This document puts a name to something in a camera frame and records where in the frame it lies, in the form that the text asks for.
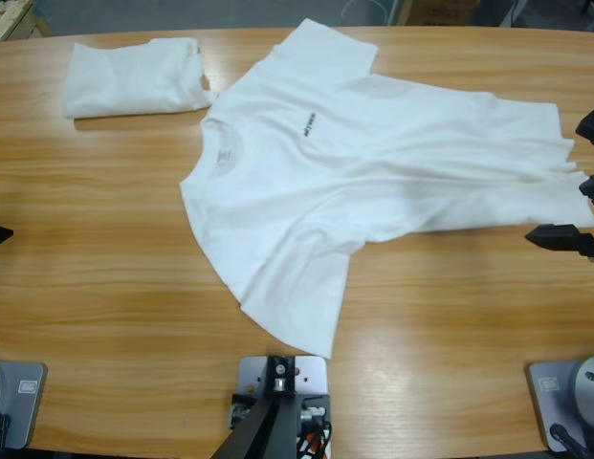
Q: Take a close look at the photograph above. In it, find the grey metal stand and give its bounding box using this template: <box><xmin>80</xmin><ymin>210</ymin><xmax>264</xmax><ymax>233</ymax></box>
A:
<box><xmin>496</xmin><ymin>0</ymin><xmax>525</xmax><ymax>29</ymax></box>

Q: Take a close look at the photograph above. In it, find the dark camera mount post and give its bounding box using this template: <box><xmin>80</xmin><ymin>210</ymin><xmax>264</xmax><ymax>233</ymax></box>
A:
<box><xmin>214</xmin><ymin>354</ymin><xmax>298</xmax><ymax>459</ymax></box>

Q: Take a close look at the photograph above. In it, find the folded white t-shirt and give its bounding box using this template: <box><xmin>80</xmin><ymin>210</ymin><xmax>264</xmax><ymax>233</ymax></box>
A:
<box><xmin>61</xmin><ymin>36</ymin><xmax>222</xmax><ymax>120</ymax></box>

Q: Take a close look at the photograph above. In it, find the orange cable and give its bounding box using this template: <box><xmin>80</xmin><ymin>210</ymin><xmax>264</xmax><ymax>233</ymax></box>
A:
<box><xmin>296</xmin><ymin>427</ymin><xmax>332</xmax><ymax>459</ymax></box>

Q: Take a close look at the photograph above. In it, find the wooden pallet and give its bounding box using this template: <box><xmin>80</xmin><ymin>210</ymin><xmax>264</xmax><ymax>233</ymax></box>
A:
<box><xmin>0</xmin><ymin>0</ymin><xmax>54</xmax><ymax>43</ymax></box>

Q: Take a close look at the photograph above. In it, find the brown cardboard box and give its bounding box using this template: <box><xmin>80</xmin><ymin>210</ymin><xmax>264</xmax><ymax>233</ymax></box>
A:
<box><xmin>410</xmin><ymin>0</ymin><xmax>480</xmax><ymax>26</ymax></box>

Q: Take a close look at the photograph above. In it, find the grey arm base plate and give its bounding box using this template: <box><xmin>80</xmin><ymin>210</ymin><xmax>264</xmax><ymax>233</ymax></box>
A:
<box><xmin>0</xmin><ymin>361</ymin><xmax>48</xmax><ymax>449</ymax></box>
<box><xmin>524</xmin><ymin>359</ymin><xmax>594</xmax><ymax>453</ymax></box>

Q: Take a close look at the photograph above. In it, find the white t-shirt with black logo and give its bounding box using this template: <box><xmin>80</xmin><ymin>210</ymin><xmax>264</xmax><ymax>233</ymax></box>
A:
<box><xmin>178</xmin><ymin>17</ymin><xmax>594</xmax><ymax>360</ymax></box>

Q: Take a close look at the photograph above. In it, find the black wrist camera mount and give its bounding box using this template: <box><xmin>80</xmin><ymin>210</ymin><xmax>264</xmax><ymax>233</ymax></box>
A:
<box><xmin>576</xmin><ymin>101</ymin><xmax>594</xmax><ymax>141</ymax></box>

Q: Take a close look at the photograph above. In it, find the black mount clamp bracket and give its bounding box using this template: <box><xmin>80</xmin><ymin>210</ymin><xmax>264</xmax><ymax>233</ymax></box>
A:
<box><xmin>229</xmin><ymin>391</ymin><xmax>334</xmax><ymax>459</ymax></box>

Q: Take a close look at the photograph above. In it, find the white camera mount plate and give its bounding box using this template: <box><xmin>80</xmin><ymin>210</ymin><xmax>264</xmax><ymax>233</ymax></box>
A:
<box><xmin>236</xmin><ymin>354</ymin><xmax>329</xmax><ymax>398</ymax></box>

